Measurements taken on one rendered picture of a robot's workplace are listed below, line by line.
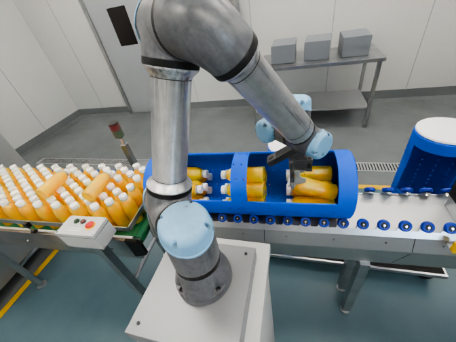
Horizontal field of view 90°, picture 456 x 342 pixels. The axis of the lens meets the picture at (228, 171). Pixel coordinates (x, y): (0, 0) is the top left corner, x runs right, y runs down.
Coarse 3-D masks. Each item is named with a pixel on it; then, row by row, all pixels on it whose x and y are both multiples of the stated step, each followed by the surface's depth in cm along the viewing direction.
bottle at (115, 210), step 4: (112, 204) 112; (116, 204) 114; (108, 208) 112; (112, 208) 112; (116, 208) 113; (120, 208) 115; (108, 212) 113; (112, 212) 113; (116, 212) 114; (120, 212) 115; (124, 212) 118; (112, 216) 115; (116, 216) 115; (120, 216) 116; (124, 216) 118; (116, 220) 116; (120, 220) 117; (124, 220) 119; (128, 220) 121; (116, 224) 120; (120, 224) 118; (124, 224) 119; (128, 224) 121
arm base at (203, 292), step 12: (216, 264) 54; (228, 264) 60; (180, 276) 53; (204, 276) 52; (216, 276) 55; (228, 276) 58; (180, 288) 58; (192, 288) 54; (204, 288) 54; (216, 288) 57; (192, 300) 55; (204, 300) 55; (216, 300) 56
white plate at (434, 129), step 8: (424, 120) 130; (432, 120) 128; (440, 120) 127; (448, 120) 126; (416, 128) 126; (424, 128) 124; (432, 128) 123; (440, 128) 122; (448, 128) 121; (424, 136) 120; (432, 136) 118; (440, 136) 117; (448, 136) 116; (448, 144) 113
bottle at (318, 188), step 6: (306, 180) 90; (312, 180) 90; (318, 180) 91; (294, 186) 91; (300, 186) 90; (306, 186) 89; (312, 186) 89; (318, 186) 89; (324, 186) 89; (330, 186) 90; (336, 186) 90; (300, 192) 91; (306, 192) 90; (312, 192) 90; (318, 192) 89; (324, 192) 89; (330, 192) 89; (336, 192) 89; (324, 198) 91; (330, 198) 90
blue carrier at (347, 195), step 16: (192, 160) 120; (208, 160) 118; (224, 160) 116; (240, 160) 95; (256, 160) 112; (320, 160) 105; (336, 160) 104; (352, 160) 84; (144, 176) 102; (240, 176) 92; (272, 176) 115; (336, 176) 108; (352, 176) 82; (240, 192) 92; (272, 192) 114; (352, 192) 81; (208, 208) 100; (224, 208) 98; (240, 208) 96; (256, 208) 94; (272, 208) 92; (288, 208) 90; (304, 208) 88; (320, 208) 87; (336, 208) 85; (352, 208) 84
